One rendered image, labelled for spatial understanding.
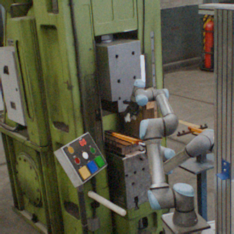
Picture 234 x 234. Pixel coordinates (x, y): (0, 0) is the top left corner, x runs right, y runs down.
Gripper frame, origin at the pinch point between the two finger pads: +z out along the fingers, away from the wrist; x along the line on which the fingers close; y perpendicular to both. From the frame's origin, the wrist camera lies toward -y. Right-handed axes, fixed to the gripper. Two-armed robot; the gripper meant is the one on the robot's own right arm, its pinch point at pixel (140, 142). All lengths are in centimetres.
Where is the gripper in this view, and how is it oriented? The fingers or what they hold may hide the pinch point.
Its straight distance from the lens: 344.4
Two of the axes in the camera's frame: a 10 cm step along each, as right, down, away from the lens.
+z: -5.9, -2.3, 7.8
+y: 1.0, 9.3, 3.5
